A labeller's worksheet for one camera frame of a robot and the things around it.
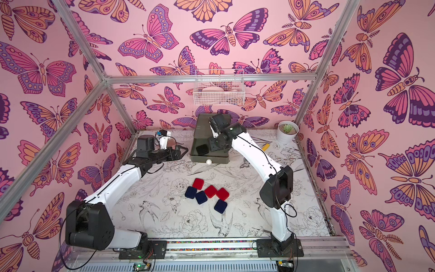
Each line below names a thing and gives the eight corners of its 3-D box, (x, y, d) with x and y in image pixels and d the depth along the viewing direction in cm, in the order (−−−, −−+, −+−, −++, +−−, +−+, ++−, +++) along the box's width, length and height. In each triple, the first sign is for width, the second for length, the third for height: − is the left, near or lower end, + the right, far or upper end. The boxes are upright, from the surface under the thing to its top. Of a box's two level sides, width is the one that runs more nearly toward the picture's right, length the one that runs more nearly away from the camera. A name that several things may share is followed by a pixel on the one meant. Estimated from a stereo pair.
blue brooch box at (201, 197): (198, 205, 89) (198, 203, 87) (194, 196, 92) (194, 194, 90) (207, 200, 90) (207, 198, 89) (203, 191, 93) (203, 190, 92)
